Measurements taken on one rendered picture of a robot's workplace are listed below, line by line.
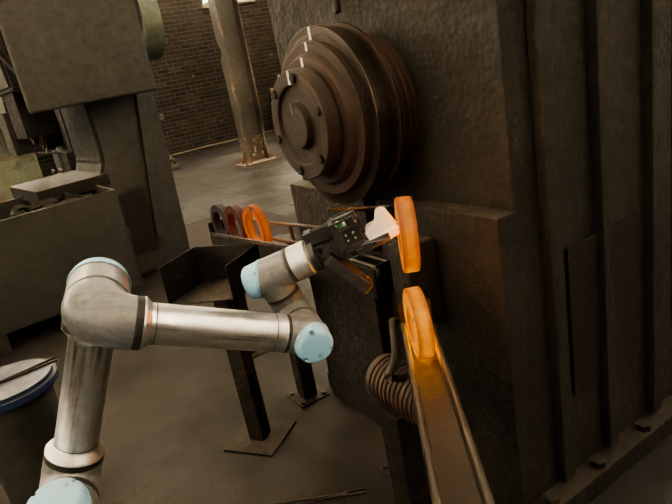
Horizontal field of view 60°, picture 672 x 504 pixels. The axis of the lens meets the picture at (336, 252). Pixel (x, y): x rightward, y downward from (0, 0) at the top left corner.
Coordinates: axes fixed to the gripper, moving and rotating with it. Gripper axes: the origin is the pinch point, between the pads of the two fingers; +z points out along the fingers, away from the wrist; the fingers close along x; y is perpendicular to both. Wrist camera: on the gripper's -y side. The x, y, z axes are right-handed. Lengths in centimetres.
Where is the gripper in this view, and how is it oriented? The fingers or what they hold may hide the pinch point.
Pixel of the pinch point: (405, 225)
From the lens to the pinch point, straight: 119.2
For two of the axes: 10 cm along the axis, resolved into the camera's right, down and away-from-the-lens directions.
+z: 9.0, -4.0, -1.6
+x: 0.3, -3.1, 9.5
